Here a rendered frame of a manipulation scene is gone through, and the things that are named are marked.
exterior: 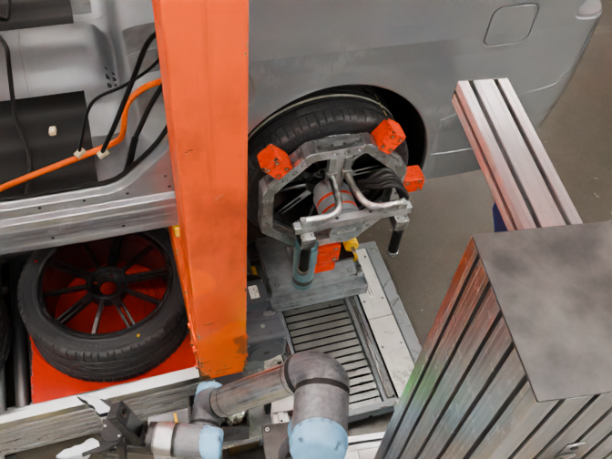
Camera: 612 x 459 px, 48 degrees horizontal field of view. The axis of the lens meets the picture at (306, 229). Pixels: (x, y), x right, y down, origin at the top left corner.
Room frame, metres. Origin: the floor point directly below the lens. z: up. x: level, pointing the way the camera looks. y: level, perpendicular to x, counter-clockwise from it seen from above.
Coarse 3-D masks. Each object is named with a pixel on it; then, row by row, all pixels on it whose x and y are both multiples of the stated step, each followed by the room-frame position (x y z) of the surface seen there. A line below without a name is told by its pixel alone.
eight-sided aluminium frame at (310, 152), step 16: (304, 144) 1.63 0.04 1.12; (320, 144) 1.64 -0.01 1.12; (336, 144) 1.67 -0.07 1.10; (352, 144) 1.66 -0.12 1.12; (368, 144) 1.67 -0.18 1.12; (304, 160) 1.58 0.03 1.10; (320, 160) 1.60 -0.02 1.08; (384, 160) 1.69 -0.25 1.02; (400, 160) 1.74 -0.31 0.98; (288, 176) 1.56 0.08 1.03; (400, 176) 1.72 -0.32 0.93; (272, 192) 1.54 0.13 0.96; (384, 192) 1.76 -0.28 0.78; (272, 208) 1.54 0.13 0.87; (272, 224) 1.57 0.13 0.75; (368, 224) 1.69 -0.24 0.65; (288, 240) 1.57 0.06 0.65; (320, 240) 1.62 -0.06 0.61
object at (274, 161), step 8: (264, 152) 1.58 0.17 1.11; (272, 152) 1.57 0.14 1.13; (280, 152) 1.60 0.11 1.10; (264, 160) 1.55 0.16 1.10; (272, 160) 1.54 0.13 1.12; (280, 160) 1.55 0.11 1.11; (288, 160) 1.59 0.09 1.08; (264, 168) 1.53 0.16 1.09; (272, 168) 1.54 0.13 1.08; (280, 168) 1.55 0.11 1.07; (288, 168) 1.56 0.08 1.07; (272, 176) 1.54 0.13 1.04; (280, 176) 1.55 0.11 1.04
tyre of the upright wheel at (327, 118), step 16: (304, 96) 1.81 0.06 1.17; (320, 96) 1.81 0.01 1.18; (368, 96) 1.90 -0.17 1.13; (288, 112) 1.75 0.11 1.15; (304, 112) 1.73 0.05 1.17; (320, 112) 1.73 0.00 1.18; (336, 112) 1.74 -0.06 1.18; (352, 112) 1.76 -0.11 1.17; (368, 112) 1.79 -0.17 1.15; (384, 112) 1.86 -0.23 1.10; (272, 128) 1.69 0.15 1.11; (288, 128) 1.67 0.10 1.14; (304, 128) 1.67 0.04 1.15; (320, 128) 1.69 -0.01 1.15; (336, 128) 1.71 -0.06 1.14; (352, 128) 1.73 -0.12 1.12; (368, 128) 1.75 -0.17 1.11; (256, 144) 1.67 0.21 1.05; (272, 144) 1.64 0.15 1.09; (288, 144) 1.64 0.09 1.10; (400, 144) 1.80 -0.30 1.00; (256, 160) 1.62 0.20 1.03; (256, 176) 1.60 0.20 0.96; (256, 192) 1.60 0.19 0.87; (256, 208) 1.60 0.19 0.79; (256, 224) 1.61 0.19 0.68
